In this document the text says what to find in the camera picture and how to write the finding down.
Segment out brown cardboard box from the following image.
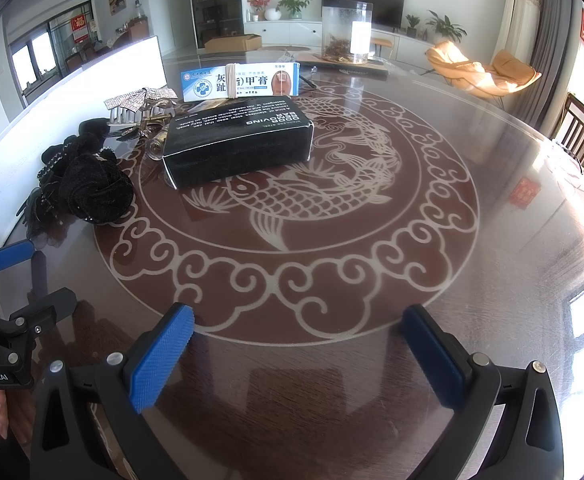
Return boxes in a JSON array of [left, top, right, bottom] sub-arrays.
[[203, 34, 263, 54]]

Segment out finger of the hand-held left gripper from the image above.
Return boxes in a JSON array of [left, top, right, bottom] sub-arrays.
[[9, 287, 78, 333], [0, 240, 35, 306]]

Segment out brown patterned glass desktop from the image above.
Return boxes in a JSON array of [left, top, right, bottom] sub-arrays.
[[0, 47, 584, 480]]

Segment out black television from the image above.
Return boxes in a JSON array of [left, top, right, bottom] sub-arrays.
[[321, 0, 407, 28]]

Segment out black hair claw clip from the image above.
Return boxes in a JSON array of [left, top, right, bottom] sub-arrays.
[[19, 182, 67, 241]]

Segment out glass perfume bottle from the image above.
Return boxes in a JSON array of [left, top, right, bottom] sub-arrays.
[[144, 127, 170, 161]]

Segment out plain black velvet scrunchie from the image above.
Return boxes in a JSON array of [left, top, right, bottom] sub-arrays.
[[77, 117, 110, 148]]

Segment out white vase red flowers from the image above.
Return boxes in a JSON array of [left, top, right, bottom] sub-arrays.
[[246, 0, 285, 22]]

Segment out red door poster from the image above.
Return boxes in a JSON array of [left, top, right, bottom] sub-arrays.
[[70, 14, 93, 43]]

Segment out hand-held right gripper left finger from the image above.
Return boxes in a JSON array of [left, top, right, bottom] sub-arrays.
[[29, 302, 195, 480]]

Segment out flat plastic wrapped board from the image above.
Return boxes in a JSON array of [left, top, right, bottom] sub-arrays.
[[292, 50, 390, 80]]

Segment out black beaded scrunchie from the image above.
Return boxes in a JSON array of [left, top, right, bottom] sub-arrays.
[[37, 135, 103, 181]]

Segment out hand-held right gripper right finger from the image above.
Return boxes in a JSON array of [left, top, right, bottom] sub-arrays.
[[402, 304, 565, 480]]

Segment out white door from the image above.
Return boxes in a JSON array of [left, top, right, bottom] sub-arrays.
[[164, 0, 193, 56]]

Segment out large leafy potted plant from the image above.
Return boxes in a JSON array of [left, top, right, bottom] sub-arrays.
[[424, 10, 468, 43]]

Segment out white television cabinet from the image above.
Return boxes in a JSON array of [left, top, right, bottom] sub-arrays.
[[243, 20, 435, 61]]

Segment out green potted plant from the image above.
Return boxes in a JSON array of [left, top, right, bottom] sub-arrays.
[[277, 0, 313, 21]]

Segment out orange lounge chair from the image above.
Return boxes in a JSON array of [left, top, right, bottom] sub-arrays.
[[425, 40, 543, 103]]

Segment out blue white medicine box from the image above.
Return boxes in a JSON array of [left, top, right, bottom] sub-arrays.
[[180, 61, 302, 102]]

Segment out black box white print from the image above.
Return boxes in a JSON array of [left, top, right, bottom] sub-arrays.
[[162, 95, 315, 190]]

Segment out dark metal hair clip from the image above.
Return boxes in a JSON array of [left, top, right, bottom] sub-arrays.
[[107, 112, 173, 141]]

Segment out white covered floor air conditioner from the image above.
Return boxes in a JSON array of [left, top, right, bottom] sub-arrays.
[[489, 0, 544, 66]]

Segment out grey curtain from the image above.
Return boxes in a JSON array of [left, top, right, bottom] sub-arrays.
[[514, 0, 584, 138]]

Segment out dark glass display cabinet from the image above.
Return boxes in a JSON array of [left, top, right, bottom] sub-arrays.
[[187, 0, 245, 51]]

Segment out clear plastic jar black lid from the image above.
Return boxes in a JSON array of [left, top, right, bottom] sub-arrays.
[[320, 0, 374, 65]]

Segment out rhinestone bow hair clip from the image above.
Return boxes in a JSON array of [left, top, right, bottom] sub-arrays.
[[103, 86, 179, 126]]

